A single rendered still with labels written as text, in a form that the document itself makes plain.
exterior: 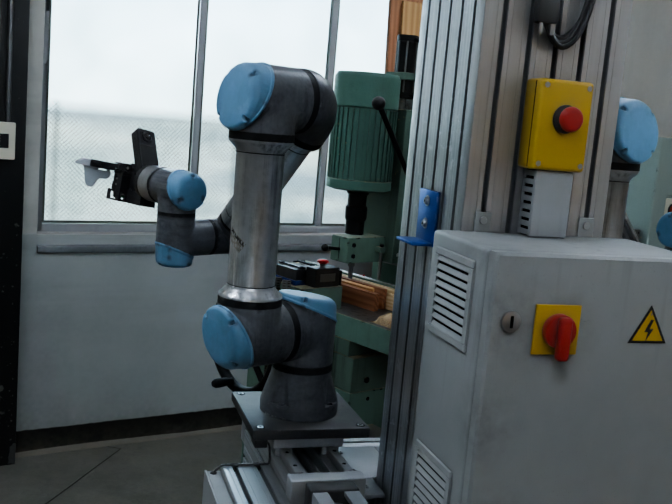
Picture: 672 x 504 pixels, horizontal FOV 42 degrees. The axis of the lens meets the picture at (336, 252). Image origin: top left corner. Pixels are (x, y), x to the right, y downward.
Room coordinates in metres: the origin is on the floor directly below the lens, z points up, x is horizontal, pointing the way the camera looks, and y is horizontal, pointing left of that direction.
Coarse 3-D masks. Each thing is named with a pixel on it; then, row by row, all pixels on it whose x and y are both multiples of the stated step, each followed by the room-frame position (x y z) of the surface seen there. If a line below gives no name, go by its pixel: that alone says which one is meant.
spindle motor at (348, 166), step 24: (360, 72) 2.30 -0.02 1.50; (336, 96) 2.34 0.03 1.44; (360, 96) 2.29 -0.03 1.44; (384, 96) 2.31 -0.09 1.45; (336, 120) 2.34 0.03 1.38; (360, 120) 2.30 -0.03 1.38; (336, 144) 2.33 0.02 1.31; (360, 144) 2.30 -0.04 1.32; (384, 144) 2.31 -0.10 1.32; (336, 168) 2.33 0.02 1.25; (360, 168) 2.29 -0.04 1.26; (384, 168) 2.33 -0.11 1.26
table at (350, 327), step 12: (336, 312) 2.17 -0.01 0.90; (348, 312) 2.18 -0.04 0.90; (360, 312) 2.19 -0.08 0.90; (372, 312) 2.20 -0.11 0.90; (384, 312) 2.21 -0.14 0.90; (336, 324) 2.16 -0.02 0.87; (348, 324) 2.13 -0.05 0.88; (360, 324) 2.10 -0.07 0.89; (372, 324) 2.07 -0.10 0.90; (348, 336) 2.13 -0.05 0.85; (360, 336) 2.09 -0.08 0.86; (372, 336) 2.06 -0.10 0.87; (384, 336) 2.03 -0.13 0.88; (372, 348) 2.06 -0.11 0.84; (384, 348) 2.03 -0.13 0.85
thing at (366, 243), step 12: (336, 240) 2.36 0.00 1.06; (348, 240) 2.32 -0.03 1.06; (360, 240) 2.35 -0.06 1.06; (372, 240) 2.38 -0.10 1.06; (384, 240) 2.41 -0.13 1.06; (336, 252) 2.35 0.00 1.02; (348, 252) 2.32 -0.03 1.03; (360, 252) 2.35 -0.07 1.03; (372, 252) 2.38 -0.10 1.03; (348, 264) 2.38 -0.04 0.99
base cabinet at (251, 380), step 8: (248, 376) 2.43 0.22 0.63; (256, 376) 2.40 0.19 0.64; (248, 384) 2.43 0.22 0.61; (344, 392) 2.12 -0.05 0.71; (360, 392) 2.13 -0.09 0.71; (368, 392) 2.15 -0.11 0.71; (376, 392) 2.17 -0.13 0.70; (384, 392) 2.19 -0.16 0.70; (352, 400) 2.11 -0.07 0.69; (360, 400) 2.13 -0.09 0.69; (368, 400) 2.15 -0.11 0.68; (376, 400) 2.17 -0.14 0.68; (352, 408) 2.11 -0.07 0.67; (360, 408) 2.13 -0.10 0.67; (368, 408) 2.15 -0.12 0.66; (376, 408) 2.17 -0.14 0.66; (360, 416) 2.13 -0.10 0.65; (368, 416) 2.15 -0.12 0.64; (376, 416) 2.17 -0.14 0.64; (376, 424) 2.17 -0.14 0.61
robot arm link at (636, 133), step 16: (624, 112) 1.61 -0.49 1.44; (640, 112) 1.63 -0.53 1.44; (624, 128) 1.60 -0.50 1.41; (640, 128) 1.62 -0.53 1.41; (656, 128) 1.65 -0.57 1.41; (624, 144) 1.60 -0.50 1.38; (640, 144) 1.62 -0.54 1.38; (656, 144) 1.64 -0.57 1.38; (624, 160) 1.62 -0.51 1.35; (640, 160) 1.62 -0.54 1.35; (624, 176) 1.63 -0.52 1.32; (608, 192) 1.64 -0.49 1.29; (624, 192) 1.65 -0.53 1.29; (608, 208) 1.64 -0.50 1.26; (624, 208) 1.65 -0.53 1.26; (608, 224) 1.64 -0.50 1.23
